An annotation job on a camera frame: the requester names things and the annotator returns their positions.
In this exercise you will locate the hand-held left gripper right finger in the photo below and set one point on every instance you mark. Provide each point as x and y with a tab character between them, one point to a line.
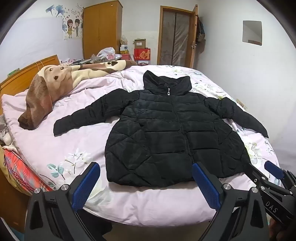
205	185

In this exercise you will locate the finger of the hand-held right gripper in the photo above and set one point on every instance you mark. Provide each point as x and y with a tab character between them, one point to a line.
254	172
272	166

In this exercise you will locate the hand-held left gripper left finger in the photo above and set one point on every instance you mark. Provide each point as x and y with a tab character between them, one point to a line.
85	185

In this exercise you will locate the black puffer jacket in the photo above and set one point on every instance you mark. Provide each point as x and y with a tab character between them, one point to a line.
166	129

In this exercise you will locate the grey and white clothes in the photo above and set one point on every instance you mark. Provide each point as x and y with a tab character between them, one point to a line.
4	132

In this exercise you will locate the pink floral duvet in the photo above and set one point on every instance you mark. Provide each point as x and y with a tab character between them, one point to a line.
92	143

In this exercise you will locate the red plaid cloth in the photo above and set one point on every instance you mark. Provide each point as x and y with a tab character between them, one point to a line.
20	169

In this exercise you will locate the brown dog print blanket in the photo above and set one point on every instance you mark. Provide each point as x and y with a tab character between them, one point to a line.
46	92

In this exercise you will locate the wooden bed headboard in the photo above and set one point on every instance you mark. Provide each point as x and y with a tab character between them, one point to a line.
23	71

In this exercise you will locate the white plastic bag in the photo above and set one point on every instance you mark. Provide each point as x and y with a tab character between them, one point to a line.
106	53

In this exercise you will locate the small red box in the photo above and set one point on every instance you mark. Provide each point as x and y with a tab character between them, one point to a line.
124	57

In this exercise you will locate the blue and white box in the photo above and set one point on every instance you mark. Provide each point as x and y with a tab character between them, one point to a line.
124	49

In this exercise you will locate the red gift box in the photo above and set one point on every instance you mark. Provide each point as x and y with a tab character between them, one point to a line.
142	54

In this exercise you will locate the clear snack bag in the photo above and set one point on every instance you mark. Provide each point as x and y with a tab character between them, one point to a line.
124	41

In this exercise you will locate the hanging bags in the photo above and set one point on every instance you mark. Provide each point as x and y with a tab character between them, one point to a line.
200	32

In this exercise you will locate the wooden door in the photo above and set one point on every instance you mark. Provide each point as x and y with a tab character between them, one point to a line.
193	34

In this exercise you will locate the cardboard box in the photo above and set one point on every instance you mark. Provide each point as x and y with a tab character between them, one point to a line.
139	43

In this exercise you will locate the wooden wardrobe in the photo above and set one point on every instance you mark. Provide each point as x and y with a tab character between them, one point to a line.
101	30

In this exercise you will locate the cartoon wall poster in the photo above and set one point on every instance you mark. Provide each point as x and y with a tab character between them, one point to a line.
72	27

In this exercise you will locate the blue flower wall sticker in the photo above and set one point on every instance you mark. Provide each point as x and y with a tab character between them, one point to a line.
52	9

